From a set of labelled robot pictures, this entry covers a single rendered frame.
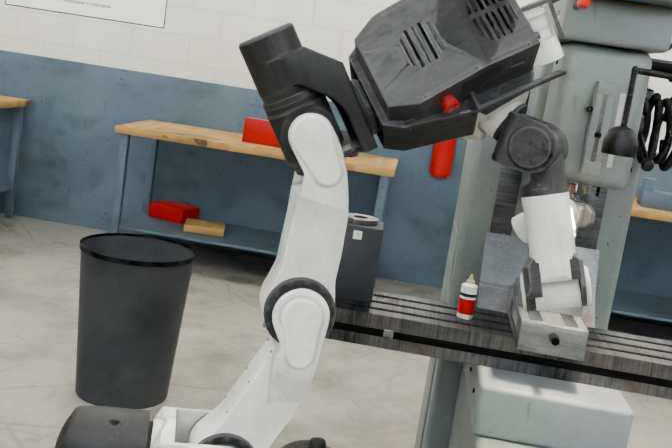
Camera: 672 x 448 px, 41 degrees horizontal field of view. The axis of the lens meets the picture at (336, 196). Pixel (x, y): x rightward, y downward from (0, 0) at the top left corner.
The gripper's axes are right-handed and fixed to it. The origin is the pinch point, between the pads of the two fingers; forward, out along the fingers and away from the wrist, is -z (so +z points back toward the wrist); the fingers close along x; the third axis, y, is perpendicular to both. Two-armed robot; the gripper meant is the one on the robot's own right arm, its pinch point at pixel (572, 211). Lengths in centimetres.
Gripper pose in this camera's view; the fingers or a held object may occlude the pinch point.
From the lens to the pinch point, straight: 224.3
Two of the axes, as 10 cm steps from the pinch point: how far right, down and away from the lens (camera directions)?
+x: -8.5, -2.0, 4.9
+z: -5.1, 0.4, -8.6
